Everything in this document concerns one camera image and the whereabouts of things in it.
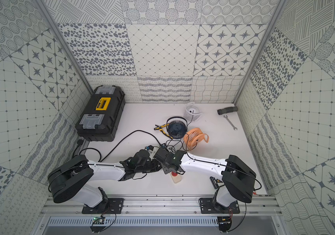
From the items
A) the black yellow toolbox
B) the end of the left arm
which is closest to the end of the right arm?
the end of the left arm

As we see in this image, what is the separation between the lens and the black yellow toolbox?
2.88 ft

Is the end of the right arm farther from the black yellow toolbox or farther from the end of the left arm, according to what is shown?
the black yellow toolbox
